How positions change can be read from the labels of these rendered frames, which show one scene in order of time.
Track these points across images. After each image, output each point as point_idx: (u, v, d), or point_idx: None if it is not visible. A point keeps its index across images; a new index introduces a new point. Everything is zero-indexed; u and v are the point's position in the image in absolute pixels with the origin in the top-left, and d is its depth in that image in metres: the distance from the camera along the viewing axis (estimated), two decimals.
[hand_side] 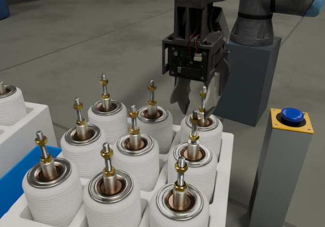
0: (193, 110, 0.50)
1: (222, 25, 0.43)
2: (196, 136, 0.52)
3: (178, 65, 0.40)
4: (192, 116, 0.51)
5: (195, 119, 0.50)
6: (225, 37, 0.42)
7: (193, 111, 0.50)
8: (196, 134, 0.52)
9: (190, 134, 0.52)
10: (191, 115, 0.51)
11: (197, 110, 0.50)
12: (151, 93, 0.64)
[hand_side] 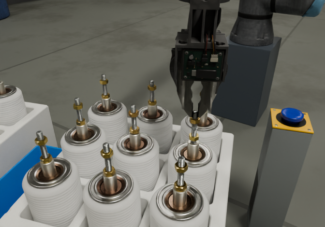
0: (194, 113, 0.49)
1: (217, 24, 0.44)
2: (196, 133, 0.53)
3: (191, 68, 0.39)
4: (194, 119, 0.50)
5: None
6: None
7: (196, 113, 0.49)
8: (194, 132, 0.52)
9: (194, 136, 0.52)
10: (193, 120, 0.50)
11: (192, 111, 0.50)
12: (151, 93, 0.64)
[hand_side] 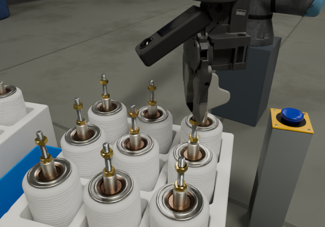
0: None
1: None
2: (194, 138, 0.52)
3: (239, 53, 0.45)
4: None
5: (194, 120, 0.50)
6: None
7: None
8: (195, 135, 0.52)
9: (191, 134, 0.53)
10: None
11: None
12: (151, 93, 0.64)
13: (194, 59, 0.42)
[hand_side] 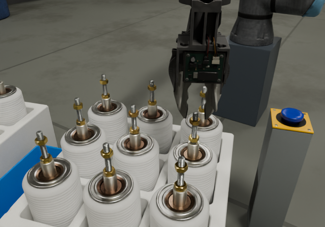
0: (193, 114, 0.50)
1: None
2: (198, 135, 0.53)
3: (193, 71, 0.39)
4: (192, 120, 0.50)
5: (198, 119, 0.50)
6: None
7: (195, 115, 0.49)
8: (195, 134, 0.53)
9: (193, 138, 0.52)
10: (191, 120, 0.50)
11: (193, 112, 0.50)
12: (151, 93, 0.64)
13: None
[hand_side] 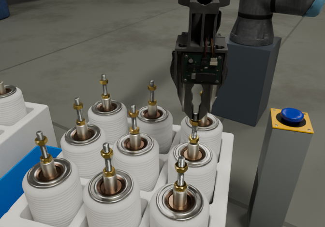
0: (198, 115, 0.50)
1: (218, 27, 0.44)
2: (190, 134, 0.53)
3: (191, 72, 0.39)
4: (199, 120, 0.50)
5: None
6: None
7: (198, 114, 0.50)
8: (191, 134, 0.52)
9: (197, 136, 0.52)
10: (199, 120, 0.50)
11: (194, 115, 0.50)
12: (151, 93, 0.64)
13: None
